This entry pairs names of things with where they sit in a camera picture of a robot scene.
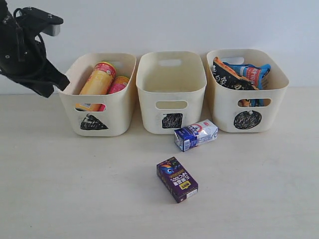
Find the blue snack bag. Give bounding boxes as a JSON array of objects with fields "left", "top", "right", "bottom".
[{"left": 222, "top": 61, "right": 272, "bottom": 108}]

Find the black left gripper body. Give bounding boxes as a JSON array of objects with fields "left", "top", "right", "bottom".
[{"left": 0, "top": 14, "right": 48, "bottom": 82}]

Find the pink chips can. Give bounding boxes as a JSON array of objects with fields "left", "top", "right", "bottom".
[{"left": 107, "top": 76, "right": 130, "bottom": 95}]

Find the purple juice carton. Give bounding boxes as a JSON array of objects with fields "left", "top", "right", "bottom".
[{"left": 157, "top": 157, "right": 199, "bottom": 203}]

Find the yellow chips can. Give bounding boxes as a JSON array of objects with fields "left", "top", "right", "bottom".
[{"left": 75, "top": 61, "right": 117, "bottom": 112}]

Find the orange black noodle bag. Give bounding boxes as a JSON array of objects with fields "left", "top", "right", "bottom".
[{"left": 212, "top": 56, "right": 259, "bottom": 108}]

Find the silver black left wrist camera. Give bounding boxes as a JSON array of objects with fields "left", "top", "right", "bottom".
[{"left": 13, "top": 6, "right": 64, "bottom": 37}]

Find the cream bin square mark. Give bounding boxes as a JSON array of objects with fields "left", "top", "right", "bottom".
[{"left": 136, "top": 51, "right": 207, "bottom": 134}]

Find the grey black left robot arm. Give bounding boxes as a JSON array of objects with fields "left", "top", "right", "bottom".
[{"left": 0, "top": 0, "right": 70, "bottom": 98}]

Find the cream bin circle mark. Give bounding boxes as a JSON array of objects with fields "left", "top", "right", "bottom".
[{"left": 205, "top": 49, "right": 289, "bottom": 133}]

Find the cream bin triangle mark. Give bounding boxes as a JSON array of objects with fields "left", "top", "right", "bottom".
[{"left": 56, "top": 52, "right": 138, "bottom": 137}]

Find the blue white milk carton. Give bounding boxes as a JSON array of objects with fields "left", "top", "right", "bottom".
[{"left": 174, "top": 119, "right": 218, "bottom": 152}]

